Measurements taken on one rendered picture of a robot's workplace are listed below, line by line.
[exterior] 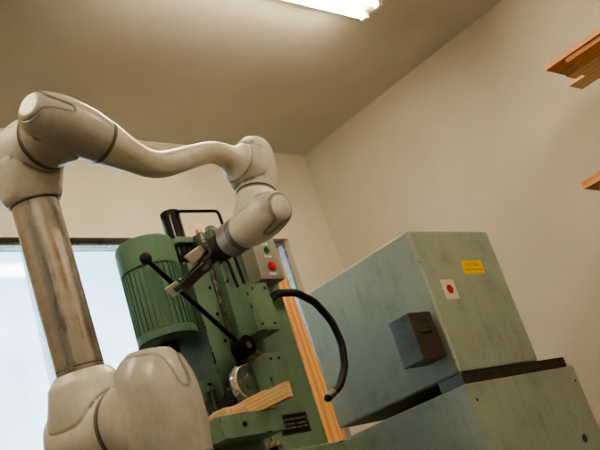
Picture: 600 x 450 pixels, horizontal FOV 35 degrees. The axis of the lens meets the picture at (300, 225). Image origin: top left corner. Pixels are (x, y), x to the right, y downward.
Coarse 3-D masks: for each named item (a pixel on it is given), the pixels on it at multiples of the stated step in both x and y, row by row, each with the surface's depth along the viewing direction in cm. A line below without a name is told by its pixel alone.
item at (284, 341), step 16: (240, 256) 287; (224, 272) 280; (224, 288) 279; (272, 288) 291; (224, 304) 279; (288, 320) 289; (272, 336) 281; (288, 336) 286; (272, 352) 278; (288, 352) 283; (288, 368) 280; (304, 384) 281; (288, 400) 274; (304, 400) 278; (304, 432) 272; (320, 432) 276; (288, 448) 265
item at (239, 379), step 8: (232, 368) 262; (240, 368) 262; (248, 368) 265; (232, 376) 260; (240, 376) 261; (248, 376) 263; (232, 384) 259; (240, 384) 260; (248, 384) 261; (232, 392) 259; (240, 392) 258; (248, 392) 261; (256, 392) 263; (240, 400) 259
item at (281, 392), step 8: (280, 384) 235; (288, 384) 235; (264, 392) 239; (272, 392) 237; (280, 392) 235; (288, 392) 234; (248, 400) 243; (256, 400) 241; (264, 400) 239; (272, 400) 237; (280, 400) 235; (248, 408) 242; (256, 408) 240; (264, 408) 238
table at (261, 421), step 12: (276, 408) 241; (216, 420) 228; (228, 420) 229; (240, 420) 231; (252, 420) 234; (264, 420) 237; (276, 420) 240; (216, 432) 228; (228, 432) 227; (240, 432) 230; (252, 432) 232; (264, 432) 235; (276, 432) 240; (216, 444) 228; (228, 444) 233; (240, 444) 240
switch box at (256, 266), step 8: (272, 240) 292; (256, 248) 285; (272, 248) 290; (248, 256) 285; (256, 256) 283; (272, 256) 288; (248, 264) 285; (256, 264) 283; (264, 264) 284; (280, 264) 289; (248, 272) 285; (256, 272) 283; (264, 272) 282; (280, 272) 287; (256, 280) 282; (264, 280) 283; (272, 280) 286; (280, 280) 288
